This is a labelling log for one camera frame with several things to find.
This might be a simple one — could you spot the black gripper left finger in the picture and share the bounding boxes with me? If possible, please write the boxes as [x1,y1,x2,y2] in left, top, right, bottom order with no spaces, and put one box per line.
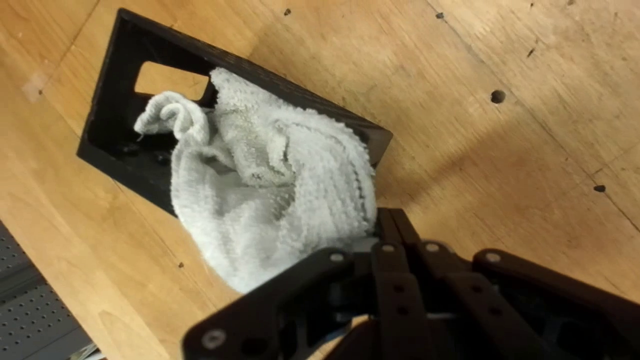
[182,209,428,360]

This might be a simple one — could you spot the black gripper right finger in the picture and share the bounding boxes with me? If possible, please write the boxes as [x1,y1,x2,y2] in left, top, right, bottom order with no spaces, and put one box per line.
[391,209,640,360]

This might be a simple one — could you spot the white terry towel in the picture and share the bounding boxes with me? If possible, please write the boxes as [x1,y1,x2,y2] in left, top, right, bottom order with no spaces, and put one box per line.
[132,66,379,296]

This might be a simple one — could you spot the black plastic tray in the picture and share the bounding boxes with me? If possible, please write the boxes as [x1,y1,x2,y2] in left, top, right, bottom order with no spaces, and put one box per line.
[75,7,395,218]

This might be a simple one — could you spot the grey pegboard cabinet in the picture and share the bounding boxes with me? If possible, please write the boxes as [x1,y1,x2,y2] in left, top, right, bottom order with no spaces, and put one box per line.
[0,223,96,360]

